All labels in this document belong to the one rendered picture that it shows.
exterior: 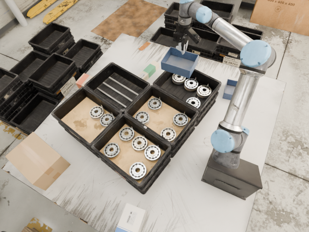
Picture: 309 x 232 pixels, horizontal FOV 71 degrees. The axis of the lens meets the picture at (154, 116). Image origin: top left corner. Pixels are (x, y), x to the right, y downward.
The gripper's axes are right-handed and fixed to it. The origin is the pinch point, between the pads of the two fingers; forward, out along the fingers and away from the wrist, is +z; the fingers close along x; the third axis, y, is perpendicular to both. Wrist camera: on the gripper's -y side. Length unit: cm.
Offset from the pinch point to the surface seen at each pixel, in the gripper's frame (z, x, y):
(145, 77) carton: 37.3, -2.5, 32.2
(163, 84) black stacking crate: 29.8, 5.1, 12.2
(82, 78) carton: 37, 24, 78
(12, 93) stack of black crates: 69, 52, 156
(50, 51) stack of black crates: 57, -7, 158
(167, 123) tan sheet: 33.2, 34.4, -6.5
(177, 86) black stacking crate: 29.5, 2.2, 1.1
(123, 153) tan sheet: 37, 67, 8
